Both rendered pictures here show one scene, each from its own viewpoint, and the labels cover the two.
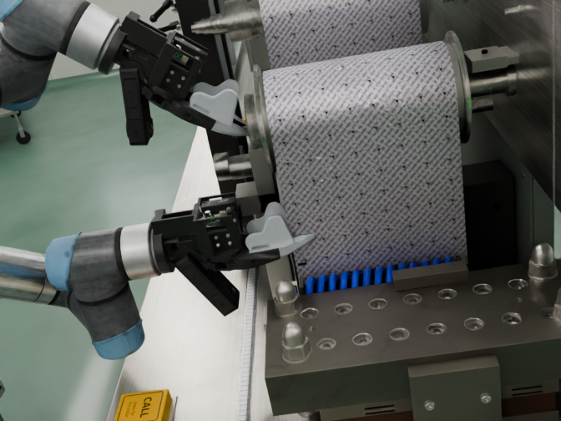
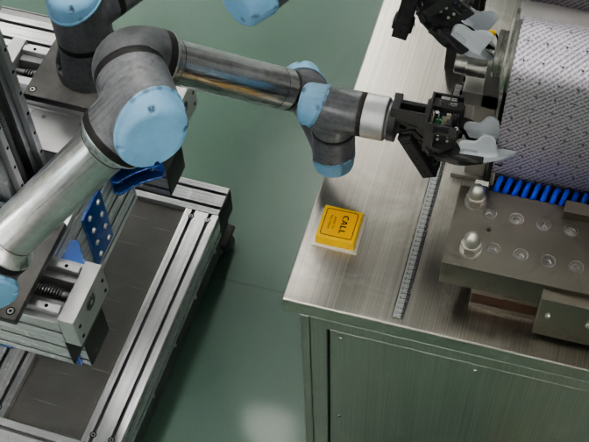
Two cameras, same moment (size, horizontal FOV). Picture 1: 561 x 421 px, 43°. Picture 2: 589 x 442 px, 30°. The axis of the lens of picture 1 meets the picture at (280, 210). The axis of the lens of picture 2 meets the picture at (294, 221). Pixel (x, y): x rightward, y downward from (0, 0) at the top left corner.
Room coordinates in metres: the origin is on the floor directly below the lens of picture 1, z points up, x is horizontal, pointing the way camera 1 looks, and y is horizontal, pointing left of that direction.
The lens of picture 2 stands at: (-0.32, 0.07, 2.52)
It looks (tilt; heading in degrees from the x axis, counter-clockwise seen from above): 55 degrees down; 13
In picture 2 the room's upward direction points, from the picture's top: 3 degrees counter-clockwise
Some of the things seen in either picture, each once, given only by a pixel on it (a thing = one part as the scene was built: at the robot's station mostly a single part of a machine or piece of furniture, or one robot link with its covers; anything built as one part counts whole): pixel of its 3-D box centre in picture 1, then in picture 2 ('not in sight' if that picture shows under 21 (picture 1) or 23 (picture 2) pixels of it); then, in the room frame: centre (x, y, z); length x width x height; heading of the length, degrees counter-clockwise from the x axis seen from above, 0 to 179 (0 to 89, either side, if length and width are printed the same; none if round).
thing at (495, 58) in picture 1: (489, 56); not in sight; (0.88, -0.30, 1.28); 0.06 x 0.05 x 0.02; 85
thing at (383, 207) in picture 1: (375, 214); (570, 154); (0.83, -0.12, 1.11); 0.23 x 0.01 x 0.18; 85
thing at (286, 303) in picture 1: (285, 295); (476, 194); (0.78, 0.01, 1.05); 0.04 x 0.04 x 0.04
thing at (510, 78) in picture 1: (485, 83); not in sight; (0.88, -0.30, 1.25); 0.07 x 0.04 x 0.04; 85
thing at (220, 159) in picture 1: (223, 166); (461, 61); (0.95, 0.07, 1.18); 0.04 x 0.02 x 0.04; 175
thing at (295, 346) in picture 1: (294, 339); (471, 242); (0.68, 0.01, 1.05); 0.04 x 0.04 x 0.04
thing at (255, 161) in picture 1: (265, 237); (476, 116); (0.94, 0.03, 1.05); 0.06 x 0.05 x 0.31; 85
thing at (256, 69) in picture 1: (265, 119); (509, 55); (0.91, 0.00, 1.25); 0.15 x 0.01 x 0.15; 175
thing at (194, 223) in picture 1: (201, 236); (426, 124); (0.85, 0.11, 1.12); 0.12 x 0.08 x 0.09; 85
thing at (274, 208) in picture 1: (279, 221); (492, 130); (0.86, 0.01, 1.12); 0.09 x 0.03 x 0.06; 86
